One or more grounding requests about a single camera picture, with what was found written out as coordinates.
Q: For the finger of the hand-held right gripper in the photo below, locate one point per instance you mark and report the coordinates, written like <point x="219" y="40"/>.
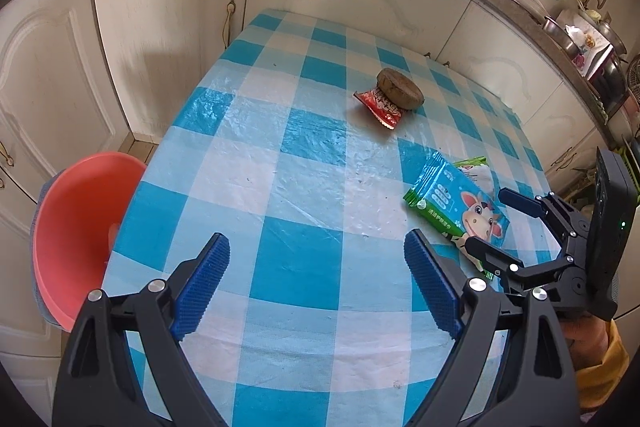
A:
<point x="525" y="203"/>
<point x="490" y="257"/>

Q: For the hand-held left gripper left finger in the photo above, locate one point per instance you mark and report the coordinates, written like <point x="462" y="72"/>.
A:
<point x="200" y="292"/>

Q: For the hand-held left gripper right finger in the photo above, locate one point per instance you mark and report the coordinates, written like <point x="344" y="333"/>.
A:
<point x="432" y="287"/>

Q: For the soft wet wipes packet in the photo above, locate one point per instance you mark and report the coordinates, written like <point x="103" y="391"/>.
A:
<point x="450" y="197"/>

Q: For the red plastic basin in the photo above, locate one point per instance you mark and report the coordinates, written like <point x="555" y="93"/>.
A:
<point x="75" y="227"/>

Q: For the person's right forearm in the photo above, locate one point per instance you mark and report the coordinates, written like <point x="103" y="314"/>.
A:
<point x="600" y="367"/>

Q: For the white green snack packet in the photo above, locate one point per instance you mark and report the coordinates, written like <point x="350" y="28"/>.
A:
<point x="477" y="172"/>

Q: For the green plastic rack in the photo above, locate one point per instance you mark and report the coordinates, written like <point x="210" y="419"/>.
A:
<point x="627" y="162"/>

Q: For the blue checked tablecloth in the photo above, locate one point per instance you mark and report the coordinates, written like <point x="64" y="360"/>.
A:
<point x="300" y="187"/>

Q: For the round steel steamer rack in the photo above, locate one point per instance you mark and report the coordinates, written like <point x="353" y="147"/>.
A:
<point x="634" y="79"/>

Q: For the red floral box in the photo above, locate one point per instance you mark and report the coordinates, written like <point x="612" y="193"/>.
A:
<point x="595" y="61"/>

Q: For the steel bowl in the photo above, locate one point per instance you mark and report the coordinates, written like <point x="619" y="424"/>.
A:
<point x="560" y="38"/>

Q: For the large brown fruit shell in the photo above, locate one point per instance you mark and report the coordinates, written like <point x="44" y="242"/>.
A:
<point x="400" y="87"/>

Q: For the red snack wrapper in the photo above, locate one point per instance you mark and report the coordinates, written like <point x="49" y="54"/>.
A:
<point x="382" y="107"/>

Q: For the steel pot with lid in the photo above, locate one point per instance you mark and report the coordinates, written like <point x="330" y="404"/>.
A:
<point x="612" y="37"/>

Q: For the white kitchen cabinet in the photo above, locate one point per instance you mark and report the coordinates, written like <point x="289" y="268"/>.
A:
<point x="150" y="32"/>

